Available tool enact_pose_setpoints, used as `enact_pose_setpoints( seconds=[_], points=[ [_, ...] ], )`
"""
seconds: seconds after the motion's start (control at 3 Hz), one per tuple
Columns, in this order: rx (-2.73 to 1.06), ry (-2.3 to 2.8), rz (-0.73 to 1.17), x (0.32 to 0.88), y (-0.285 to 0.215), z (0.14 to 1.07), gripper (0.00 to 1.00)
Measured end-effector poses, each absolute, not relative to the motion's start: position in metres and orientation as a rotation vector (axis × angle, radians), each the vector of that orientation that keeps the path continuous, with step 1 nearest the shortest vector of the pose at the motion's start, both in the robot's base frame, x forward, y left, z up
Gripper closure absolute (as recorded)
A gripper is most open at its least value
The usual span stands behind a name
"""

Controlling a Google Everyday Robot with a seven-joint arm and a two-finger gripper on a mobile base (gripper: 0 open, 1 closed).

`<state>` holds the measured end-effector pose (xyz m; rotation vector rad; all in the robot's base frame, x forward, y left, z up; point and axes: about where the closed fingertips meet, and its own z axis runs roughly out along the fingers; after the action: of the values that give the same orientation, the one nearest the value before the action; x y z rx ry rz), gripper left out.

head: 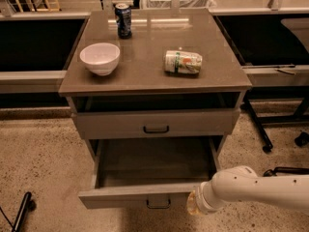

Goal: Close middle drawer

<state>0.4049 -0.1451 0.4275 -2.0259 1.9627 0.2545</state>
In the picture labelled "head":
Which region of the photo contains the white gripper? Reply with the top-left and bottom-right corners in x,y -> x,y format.
186,182 -> 226,216

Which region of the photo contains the grey drawer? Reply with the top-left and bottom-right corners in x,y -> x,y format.
72,109 -> 239,139
78,136 -> 221,209

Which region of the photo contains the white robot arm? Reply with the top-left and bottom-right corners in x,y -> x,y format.
186,165 -> 309,215

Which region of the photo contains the grey drawer cabinet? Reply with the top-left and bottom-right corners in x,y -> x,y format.
58,9 -> 253,191

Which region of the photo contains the black chair base right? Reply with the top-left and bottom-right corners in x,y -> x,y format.
264,132 -> 309,177

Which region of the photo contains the lying green white can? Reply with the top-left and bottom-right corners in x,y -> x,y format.
164,50 -> 203,74

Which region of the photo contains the black chair leg left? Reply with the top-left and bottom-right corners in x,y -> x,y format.
0,191 -> 37,232

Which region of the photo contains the white bowl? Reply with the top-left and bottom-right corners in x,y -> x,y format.
79,43 -> 121,75

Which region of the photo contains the upright dark blue can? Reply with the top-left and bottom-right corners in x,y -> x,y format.
115,3 -> 132,39

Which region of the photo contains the black table leg frame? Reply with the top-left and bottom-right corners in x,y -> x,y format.
242,97 -> 309,154

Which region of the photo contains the white wire basket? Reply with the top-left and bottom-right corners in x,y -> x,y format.
140,0 -> 216,10

